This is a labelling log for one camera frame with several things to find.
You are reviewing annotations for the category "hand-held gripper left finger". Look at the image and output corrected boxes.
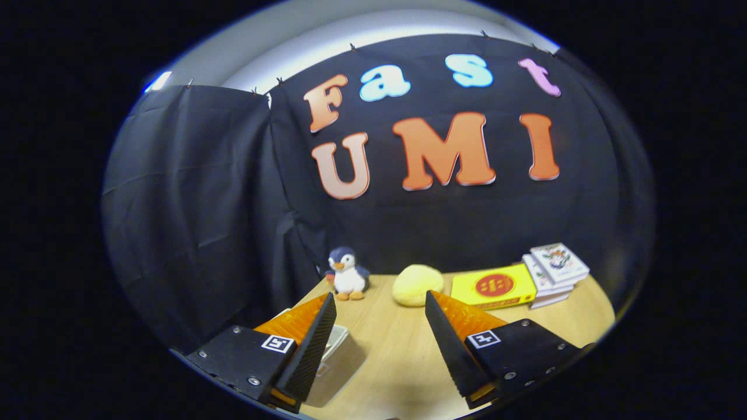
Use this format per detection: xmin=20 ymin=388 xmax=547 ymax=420
xmin=186 ymin=292 xmax=338 ymax=415

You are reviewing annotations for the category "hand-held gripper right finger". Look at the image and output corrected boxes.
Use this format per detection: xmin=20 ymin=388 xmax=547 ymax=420
xmin=425 ymin=290 xmax=585 ymax=410

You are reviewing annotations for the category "cream fabric storage box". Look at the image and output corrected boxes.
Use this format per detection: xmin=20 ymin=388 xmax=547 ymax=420
xmin=274 ymin=308 xmax=351 ymax=377

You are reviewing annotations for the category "yellow box with red circle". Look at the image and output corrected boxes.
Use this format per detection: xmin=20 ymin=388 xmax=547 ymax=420
xmin=451 ymin=263 xmax=537 ymax=310

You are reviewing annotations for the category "yellow plush bun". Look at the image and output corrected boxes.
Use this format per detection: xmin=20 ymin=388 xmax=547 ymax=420
xmin=392 ymin=264 xmax=445 ymax=308

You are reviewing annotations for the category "blue white penguin plush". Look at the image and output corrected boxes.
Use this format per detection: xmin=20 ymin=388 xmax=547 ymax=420
xmin=324 ymin=246 xmax=371 ymax=302

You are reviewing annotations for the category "stack of white books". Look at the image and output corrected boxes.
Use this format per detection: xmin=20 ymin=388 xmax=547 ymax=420
xmin=521 ymin=243 xmax=591 ymax=310

